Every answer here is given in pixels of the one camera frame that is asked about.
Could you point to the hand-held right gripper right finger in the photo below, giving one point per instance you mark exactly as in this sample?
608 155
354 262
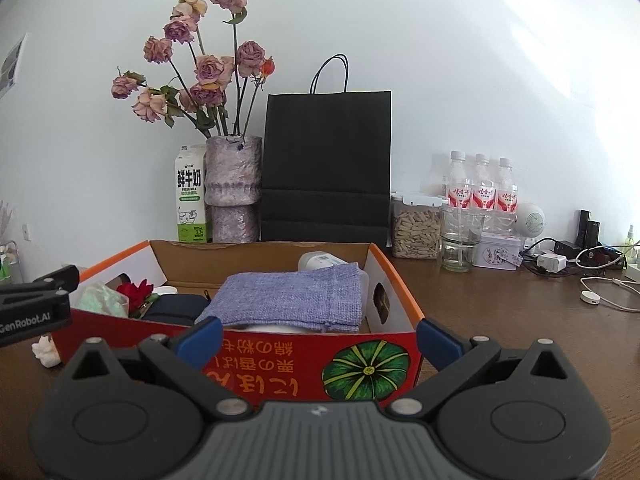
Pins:
439 340

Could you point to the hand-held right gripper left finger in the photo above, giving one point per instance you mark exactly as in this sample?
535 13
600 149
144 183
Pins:
202 337

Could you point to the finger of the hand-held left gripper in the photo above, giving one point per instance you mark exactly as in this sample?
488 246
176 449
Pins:
60 278

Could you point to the translucent plastic bag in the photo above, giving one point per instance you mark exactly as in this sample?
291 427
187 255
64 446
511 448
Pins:
100 300

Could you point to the orange-edged cardboard box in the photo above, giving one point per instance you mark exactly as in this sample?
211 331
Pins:
280 355

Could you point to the purple woven cloth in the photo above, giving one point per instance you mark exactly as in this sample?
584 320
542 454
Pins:
290 295

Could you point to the small white lumpy object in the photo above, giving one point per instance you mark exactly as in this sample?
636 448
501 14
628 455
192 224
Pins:
46 351

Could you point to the dark navy pouch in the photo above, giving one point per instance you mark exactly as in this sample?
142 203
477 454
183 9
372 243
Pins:
175 307

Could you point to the white round lid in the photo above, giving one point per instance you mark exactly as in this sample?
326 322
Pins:
166 290

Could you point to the red artificial flower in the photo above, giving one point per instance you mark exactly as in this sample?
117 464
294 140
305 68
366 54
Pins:
135 292

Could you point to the dried pampas grass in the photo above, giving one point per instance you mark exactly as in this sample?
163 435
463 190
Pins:
5 220

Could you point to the small clear glass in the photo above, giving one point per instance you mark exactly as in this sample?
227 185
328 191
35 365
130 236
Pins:
456 257

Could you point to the white tin box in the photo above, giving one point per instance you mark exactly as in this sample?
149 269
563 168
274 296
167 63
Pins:
495 254

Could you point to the clear jar of seeds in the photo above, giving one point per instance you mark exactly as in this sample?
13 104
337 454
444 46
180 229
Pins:
415 232

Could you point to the tall clear drinking glass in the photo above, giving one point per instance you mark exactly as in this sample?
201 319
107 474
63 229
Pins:
470 222

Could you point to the white power adapter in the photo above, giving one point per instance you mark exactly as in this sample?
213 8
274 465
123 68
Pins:
552 263

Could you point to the white plastic bottle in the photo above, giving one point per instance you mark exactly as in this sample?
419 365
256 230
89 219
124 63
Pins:
320 261

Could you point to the white green milk carton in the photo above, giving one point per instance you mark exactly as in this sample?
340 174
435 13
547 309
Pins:
190 195

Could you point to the white round speaker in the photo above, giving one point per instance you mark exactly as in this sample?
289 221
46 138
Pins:
531 220

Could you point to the purple textured vase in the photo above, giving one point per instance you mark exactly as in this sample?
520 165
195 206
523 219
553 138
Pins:
232 185

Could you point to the black power adapter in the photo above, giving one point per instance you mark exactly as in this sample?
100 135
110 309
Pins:
566 249

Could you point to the red-label water bottle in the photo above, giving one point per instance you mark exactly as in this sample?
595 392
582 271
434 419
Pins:
483 187
459 185
506 192

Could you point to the black paper bag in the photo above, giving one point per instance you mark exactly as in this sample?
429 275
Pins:
325 160

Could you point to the small clear spray bottle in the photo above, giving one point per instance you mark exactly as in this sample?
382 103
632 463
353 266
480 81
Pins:
631 242

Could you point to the dried pink rose bouquet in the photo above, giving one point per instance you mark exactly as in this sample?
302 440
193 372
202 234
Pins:
210 72

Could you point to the wall poster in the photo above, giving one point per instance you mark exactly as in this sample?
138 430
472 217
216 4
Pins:
11 65

